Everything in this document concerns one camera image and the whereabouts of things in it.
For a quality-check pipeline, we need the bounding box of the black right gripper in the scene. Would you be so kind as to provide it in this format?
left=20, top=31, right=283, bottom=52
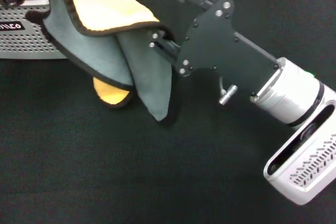
left=149, top=0, right=286, bottom=97

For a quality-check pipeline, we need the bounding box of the gray yellow towel black trim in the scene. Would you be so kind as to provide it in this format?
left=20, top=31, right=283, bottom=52
left=25, top=0, right=176, bottom=127

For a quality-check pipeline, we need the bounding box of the gray perforated storage box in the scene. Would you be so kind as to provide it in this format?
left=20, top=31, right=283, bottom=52
left=0, top=0, right=127, bottom=61

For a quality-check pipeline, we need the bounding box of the black tablecloth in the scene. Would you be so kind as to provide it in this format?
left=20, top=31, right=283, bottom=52
left=0, top=0, right=336, bottom=224

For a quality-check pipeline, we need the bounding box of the black logo label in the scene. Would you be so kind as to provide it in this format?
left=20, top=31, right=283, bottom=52
left=0, top=21, right=25, bottom=33

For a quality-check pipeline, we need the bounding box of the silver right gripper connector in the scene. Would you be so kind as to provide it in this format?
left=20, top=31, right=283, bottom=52
left=218, top=76, right=239, bottom=106

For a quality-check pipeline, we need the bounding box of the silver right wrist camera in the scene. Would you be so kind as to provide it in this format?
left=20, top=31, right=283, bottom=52
left=263, top=104, right=336, bottom=206

